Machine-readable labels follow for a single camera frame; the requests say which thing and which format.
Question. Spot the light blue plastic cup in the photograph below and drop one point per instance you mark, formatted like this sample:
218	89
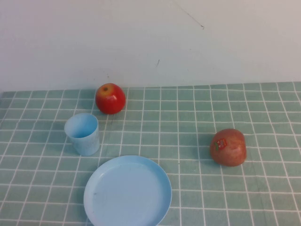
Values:
86	144

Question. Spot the light blue round plate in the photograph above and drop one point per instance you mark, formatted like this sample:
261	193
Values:
128	193

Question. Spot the green white grid tablecloth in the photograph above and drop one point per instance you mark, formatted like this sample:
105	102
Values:
164	117

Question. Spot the shiny red yellow-topped apple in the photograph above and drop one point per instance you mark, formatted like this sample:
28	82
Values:
111	103

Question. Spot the dull red apple with sticker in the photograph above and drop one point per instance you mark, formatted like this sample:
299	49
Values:
231	150

